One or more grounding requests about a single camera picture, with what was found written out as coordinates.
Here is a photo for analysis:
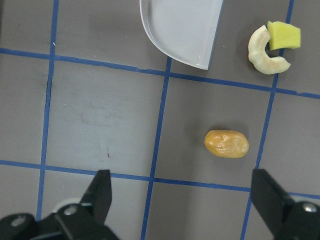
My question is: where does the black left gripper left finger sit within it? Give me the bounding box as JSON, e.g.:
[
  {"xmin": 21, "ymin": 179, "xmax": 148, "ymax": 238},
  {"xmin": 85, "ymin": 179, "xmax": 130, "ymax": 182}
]
[{"xmin": 0, "ymin": 170, "xmax": 118, "ymax": 240}]

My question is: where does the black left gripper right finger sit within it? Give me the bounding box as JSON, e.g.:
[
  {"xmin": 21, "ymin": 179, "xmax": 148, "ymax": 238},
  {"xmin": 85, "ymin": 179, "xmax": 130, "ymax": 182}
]
[{"xmin": 251, "ymin": 169, "xmax": 320, "ymax": 240}]

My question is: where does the orange potato-shaped toy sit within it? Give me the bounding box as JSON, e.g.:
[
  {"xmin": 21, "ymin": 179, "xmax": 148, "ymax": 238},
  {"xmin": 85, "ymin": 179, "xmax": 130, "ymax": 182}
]
[{"xmin": 204, "ymin": 129, "xmax": 250, "ymax": 159}]

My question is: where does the cream croissant-shaped toy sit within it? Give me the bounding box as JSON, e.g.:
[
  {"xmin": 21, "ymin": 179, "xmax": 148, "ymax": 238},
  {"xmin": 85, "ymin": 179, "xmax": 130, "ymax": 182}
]
[{"xmin": 248, "ymin": 25, "xmax": 291, "ymax": 75}]

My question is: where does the yellow sponge piece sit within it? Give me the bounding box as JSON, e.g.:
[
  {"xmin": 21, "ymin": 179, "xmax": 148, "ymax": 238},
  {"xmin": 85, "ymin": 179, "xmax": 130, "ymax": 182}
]
[{"xmin": 267, "ymin": 21, "xmax": 301, "ymax": 51}]

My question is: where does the white plastic dustpan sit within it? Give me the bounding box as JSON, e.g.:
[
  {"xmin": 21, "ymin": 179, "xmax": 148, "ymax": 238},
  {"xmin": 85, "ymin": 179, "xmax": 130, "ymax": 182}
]
[{"xmin": 139, "ymin": 0, "xmax": 224, "ymax": 71}]

